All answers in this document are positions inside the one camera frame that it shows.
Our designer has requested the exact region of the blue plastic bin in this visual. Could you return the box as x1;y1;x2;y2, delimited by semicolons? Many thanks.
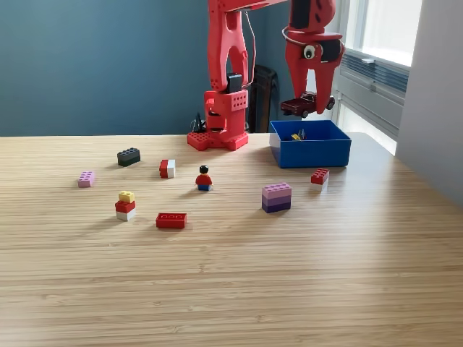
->
268;120;352;169

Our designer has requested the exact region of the yellow red white lego stack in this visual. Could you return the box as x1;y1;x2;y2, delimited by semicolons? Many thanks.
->
115;190;137;222

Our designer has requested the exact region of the red and white lego brick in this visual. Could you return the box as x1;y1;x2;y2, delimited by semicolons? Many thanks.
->
158;159;177;179
310;168;331;192

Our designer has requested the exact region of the dark red toy car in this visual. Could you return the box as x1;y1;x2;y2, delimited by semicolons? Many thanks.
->
280;91;336;119

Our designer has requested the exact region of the black lego brick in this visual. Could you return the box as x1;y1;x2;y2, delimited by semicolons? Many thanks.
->
116;147;142;168

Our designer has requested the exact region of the lego figure red shirt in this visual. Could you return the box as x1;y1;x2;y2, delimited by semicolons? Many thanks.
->
195;165;214;192

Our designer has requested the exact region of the white framed window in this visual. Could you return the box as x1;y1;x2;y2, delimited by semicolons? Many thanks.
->
336;0;424;145

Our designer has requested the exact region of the grey window vent grille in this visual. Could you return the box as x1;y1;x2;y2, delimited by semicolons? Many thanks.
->
341;50;412;95

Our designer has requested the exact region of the pink and purple lego stack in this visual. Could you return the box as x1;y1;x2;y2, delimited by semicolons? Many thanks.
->
261;182;292;214

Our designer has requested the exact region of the pink lego brick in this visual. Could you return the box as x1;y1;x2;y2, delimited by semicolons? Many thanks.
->
77;171;97;189

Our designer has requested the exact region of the black chair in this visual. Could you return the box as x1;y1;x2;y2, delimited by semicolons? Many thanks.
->
249;64;280;134

